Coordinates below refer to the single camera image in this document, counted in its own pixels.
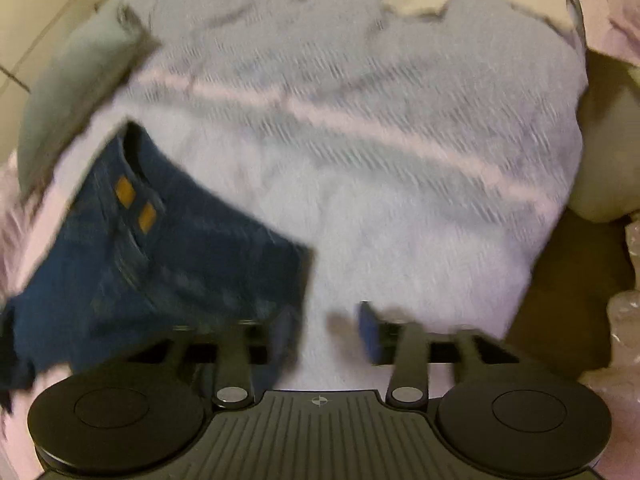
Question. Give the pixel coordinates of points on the grey-blue textured blanket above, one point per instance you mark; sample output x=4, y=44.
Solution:
x=350, y=185

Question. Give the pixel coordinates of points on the clear plastic bag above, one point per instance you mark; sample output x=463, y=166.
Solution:
x=625, y=320

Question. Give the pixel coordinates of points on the blue denim jeans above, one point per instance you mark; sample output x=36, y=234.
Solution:
x=175, y=260

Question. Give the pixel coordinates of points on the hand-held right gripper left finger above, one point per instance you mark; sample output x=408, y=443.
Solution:
x=290, y=332

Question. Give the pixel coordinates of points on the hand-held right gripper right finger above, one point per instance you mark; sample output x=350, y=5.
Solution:
x=369, y=332

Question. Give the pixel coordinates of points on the grey-blue pillow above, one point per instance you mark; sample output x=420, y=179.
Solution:
x=70, y=85

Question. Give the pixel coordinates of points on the cream cushion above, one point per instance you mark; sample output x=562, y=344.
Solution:
x=610, y=150

